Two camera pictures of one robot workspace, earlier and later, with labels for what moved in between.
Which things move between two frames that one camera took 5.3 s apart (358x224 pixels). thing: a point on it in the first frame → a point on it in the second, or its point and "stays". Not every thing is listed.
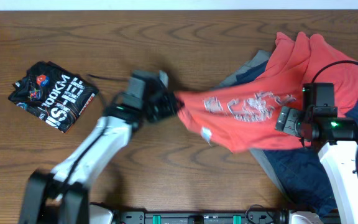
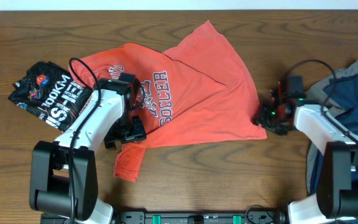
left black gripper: (165, 104) → (130, 134)
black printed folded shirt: (56, 95) stays
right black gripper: (287, 119) → (260, 117)
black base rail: (262, 217) stays
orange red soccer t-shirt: (243, 116) → (195, 93)
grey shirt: (261, 58) → (320, 96)
